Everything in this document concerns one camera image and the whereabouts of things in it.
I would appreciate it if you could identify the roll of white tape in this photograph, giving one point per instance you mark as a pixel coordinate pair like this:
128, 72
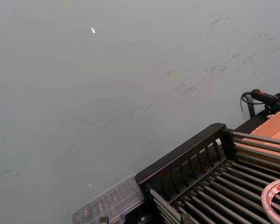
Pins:
268, 193

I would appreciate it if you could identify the black rack with steel bars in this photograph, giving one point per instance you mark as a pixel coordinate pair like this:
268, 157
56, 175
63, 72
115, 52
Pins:
182, 161

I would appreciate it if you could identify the clear plastic case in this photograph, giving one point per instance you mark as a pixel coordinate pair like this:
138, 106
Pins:
112, 203

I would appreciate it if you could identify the small white three-armed plastic piece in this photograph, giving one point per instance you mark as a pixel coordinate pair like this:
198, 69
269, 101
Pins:
270, 115

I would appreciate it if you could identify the shallow brown cardboard tray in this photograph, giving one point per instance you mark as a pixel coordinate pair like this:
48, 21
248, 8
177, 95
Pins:
276, 127

